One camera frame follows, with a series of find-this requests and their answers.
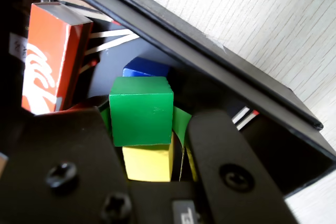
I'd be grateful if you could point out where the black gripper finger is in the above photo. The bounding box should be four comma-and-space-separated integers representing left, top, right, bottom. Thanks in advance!
0, 95, 138, 224
172, 106, 299, 224

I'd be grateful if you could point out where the yellow wooden cube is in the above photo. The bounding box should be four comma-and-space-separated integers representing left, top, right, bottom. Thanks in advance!
122, 132, 175, 183

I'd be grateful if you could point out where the green wooden cube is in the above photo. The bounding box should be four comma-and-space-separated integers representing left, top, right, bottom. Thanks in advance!
109, 76, 175, 147

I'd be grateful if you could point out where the blue wooden cube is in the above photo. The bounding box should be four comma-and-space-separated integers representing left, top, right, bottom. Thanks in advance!
122, 56, 171, 78

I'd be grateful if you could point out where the black cardboard box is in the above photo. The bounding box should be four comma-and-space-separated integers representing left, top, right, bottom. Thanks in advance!
0, 0, 336, 201

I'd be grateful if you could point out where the red box white logo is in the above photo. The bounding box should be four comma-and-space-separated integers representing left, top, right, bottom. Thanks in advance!
20, 2, 94, 116

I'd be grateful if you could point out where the black open box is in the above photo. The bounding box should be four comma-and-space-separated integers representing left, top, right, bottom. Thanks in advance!
86, 0, 336, 162

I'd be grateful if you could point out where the red-tipped matchstick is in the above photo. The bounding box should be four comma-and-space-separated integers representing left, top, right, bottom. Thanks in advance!
55, 0, 121, 25
90, 30, 137, 39
84, 35, 141, 56
232, 105, 250, 124
236, 110, 260, 131
78, 60, 100, 74

